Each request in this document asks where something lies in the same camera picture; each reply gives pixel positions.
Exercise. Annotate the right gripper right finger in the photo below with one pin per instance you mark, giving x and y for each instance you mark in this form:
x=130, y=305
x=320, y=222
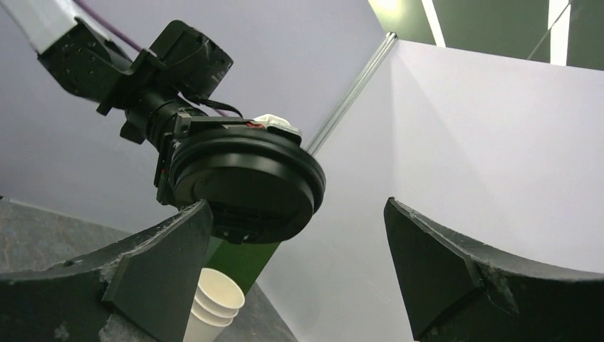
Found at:
x=456, y=288

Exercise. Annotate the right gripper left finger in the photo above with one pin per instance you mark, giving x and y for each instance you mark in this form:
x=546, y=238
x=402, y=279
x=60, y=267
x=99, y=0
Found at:
x=140, y=288

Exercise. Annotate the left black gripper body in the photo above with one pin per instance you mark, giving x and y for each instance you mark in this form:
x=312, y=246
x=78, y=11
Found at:
x=164, y=118

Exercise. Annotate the stack of white paper cups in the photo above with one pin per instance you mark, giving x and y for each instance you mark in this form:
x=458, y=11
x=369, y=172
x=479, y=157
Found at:
x=217, y=301

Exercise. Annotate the green paper bag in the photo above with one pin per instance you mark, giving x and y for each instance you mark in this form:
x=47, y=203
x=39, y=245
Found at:
x=243, y=263

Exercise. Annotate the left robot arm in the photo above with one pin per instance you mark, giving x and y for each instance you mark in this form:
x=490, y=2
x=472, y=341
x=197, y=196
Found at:
x=77, y=49

